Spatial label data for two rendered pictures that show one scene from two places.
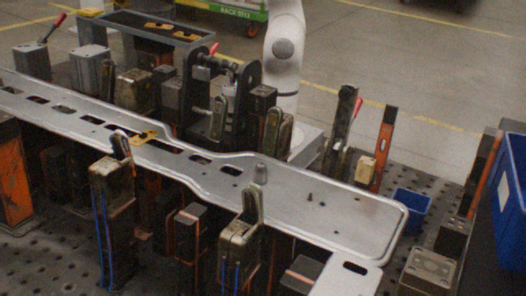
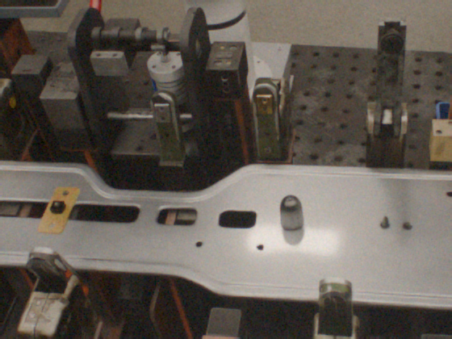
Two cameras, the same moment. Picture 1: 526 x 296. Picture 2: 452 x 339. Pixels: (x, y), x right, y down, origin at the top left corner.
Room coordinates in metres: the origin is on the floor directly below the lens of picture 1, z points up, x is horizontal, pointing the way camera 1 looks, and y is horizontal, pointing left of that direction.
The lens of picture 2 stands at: (0.37, 0.16, 1.72)
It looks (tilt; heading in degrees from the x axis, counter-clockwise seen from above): 46 degrees down; 346
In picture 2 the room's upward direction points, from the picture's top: 7 degrees counter-clockwise
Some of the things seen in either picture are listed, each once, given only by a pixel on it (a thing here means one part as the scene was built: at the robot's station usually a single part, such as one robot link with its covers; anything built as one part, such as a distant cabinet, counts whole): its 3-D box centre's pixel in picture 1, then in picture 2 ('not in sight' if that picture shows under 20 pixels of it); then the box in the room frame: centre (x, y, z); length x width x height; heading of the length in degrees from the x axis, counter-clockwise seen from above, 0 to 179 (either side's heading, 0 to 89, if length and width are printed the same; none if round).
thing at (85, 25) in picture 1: (98, 78); not in sight; (1.58, 0.60, 0.92); 0.08 x 0.08 x 0.44; 64
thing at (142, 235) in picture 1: (149, 184); (92, 262); (1.08, 0.30, 0.84); 0.13 x 0.05 x 0.29; 154
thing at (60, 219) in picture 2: (143, 136); (58, 207); (1.07, 0.31, 1.01); 0.08 x 0.04 x 0.01; 154
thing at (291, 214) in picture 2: (260, 174); (291, 212); (0.92, 0.00, 1.02); 0.03 x 0.03 x 0.07
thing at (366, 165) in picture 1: (353, 223); (433, 210); (0.94, -0.24, 0.88); 0.04 x 0.04 x 0.36; 64
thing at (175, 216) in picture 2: (201, 210); (197, 277); (0.99, 0.15, 0.84); 0.12 x 0.05 x 0.29; 154
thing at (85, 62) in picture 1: (97, 112); not in sight; (1.36, 0.53, 0.90); 0.13 x 0.10 x 0.41; 154
